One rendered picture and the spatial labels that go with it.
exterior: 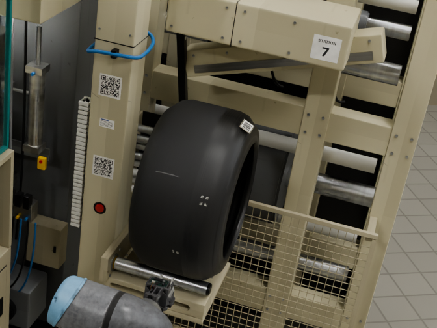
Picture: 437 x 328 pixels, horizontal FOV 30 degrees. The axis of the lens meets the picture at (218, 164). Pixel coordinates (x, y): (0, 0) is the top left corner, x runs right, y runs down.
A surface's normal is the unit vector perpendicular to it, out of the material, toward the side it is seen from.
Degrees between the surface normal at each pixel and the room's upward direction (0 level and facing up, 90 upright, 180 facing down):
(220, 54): 90
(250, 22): 90
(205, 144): 31
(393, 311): 0
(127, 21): 90
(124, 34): 90
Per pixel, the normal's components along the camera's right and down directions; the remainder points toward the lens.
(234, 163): 0.62, -0.18
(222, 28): -0.27, 0.41
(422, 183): 0.15, -0.88
